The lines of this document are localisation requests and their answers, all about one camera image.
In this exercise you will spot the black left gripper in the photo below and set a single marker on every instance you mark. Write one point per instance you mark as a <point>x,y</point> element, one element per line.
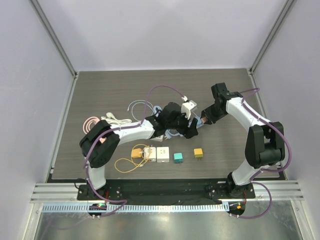
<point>188,132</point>

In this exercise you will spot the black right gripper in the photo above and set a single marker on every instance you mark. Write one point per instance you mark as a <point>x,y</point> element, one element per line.
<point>208,115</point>

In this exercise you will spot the light blue power strip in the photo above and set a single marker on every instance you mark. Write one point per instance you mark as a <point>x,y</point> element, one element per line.
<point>170,133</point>

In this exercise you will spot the pink plug adapter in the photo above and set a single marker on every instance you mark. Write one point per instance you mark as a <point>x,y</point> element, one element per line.
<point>205,121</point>

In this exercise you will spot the white cube socket plain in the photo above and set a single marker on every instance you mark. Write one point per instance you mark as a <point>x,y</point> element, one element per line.
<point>162,154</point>

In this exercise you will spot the teal plug adapter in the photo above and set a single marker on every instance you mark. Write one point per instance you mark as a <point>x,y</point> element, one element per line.
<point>178,158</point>

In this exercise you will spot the white cube socket tiger sticker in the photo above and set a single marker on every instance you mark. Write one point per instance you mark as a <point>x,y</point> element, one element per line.
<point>150,154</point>

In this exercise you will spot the yellow orange plug adapter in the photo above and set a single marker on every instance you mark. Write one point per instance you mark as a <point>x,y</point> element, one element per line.
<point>136,153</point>

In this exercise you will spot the light blue plug adapter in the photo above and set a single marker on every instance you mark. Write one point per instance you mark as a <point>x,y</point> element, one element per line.
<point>194,123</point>

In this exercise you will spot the white power strip green ports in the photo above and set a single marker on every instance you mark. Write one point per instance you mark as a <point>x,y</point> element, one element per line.
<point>158,139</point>

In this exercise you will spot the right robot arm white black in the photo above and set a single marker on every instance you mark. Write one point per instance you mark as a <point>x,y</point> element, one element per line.
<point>265,144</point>

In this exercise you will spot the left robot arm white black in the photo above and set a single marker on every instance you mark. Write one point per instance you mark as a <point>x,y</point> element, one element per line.
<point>100,143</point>

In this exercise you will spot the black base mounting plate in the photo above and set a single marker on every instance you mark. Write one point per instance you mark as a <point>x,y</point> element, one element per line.
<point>168,192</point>

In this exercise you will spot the aluminium frame rail front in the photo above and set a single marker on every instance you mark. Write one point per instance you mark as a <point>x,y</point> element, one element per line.
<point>281,190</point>

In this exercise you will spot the white slotted cable duct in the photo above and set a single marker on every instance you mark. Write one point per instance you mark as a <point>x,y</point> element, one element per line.
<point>106,208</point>

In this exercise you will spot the right aluminium frame post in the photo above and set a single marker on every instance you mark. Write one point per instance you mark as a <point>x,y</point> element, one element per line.
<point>280,19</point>

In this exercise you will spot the aluminium frame post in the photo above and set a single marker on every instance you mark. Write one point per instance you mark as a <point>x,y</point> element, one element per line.
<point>52,35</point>
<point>280,19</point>

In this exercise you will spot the left aluminium frame post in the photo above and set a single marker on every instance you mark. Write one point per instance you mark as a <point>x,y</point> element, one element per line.
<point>52,35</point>

